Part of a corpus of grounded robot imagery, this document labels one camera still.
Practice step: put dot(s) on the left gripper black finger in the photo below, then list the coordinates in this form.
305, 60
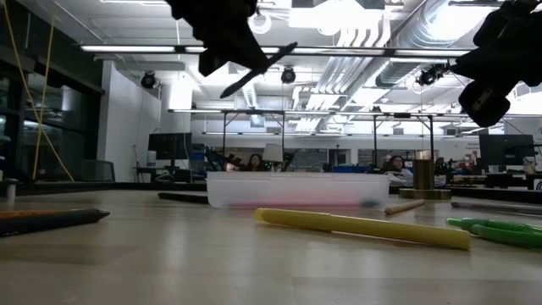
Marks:
211, 55
250, 51

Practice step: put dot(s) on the black pen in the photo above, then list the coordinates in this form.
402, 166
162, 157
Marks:
51, 223
243, 80
182, 197

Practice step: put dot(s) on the grey pen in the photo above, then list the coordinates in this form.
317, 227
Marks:
499, 207

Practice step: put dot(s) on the clear plastic supply box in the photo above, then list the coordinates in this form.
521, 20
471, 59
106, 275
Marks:
296, 186

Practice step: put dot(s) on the natural wooden pencil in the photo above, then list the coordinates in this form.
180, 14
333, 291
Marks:
404, 206

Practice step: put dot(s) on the black round ceiling speaker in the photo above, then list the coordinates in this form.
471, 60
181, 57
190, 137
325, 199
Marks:
148, 80
288, 75

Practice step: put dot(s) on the black computer monitor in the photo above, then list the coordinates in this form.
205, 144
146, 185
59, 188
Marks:
169, 146
506, 149

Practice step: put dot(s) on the black overhead beam with lights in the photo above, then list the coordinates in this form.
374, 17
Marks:
127, 48

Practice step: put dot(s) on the white lampshade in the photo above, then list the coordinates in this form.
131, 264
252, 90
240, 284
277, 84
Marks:
273, 152

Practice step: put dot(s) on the person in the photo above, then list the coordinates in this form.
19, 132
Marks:
255, 163
398, 167

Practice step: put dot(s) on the white cup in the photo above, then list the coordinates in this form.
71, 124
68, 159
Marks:
151, 159

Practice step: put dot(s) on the brass cylinder on round base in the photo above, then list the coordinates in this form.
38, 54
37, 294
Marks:
423, 173

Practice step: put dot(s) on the blue storage bin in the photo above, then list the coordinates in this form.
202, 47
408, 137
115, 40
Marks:
349, 168

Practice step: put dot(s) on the dark office chair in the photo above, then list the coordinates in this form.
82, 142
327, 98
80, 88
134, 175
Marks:
97, 169

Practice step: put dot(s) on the green highlighter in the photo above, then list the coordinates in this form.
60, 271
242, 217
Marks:
508, 237

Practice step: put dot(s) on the yellow highlighter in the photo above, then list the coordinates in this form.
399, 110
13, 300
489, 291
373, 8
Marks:
360, 226

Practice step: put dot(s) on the orange pencil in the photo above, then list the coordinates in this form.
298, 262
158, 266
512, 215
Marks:
29, 213

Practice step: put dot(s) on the black background rig frame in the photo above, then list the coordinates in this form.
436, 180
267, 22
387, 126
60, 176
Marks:
254, 111

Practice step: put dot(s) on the black ceiling camera cluster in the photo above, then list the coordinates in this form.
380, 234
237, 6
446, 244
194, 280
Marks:
434, 72

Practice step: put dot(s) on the black aluminium table frame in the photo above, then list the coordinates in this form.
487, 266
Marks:
127, 186

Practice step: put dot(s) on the white short post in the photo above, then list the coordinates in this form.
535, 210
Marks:
11, 188

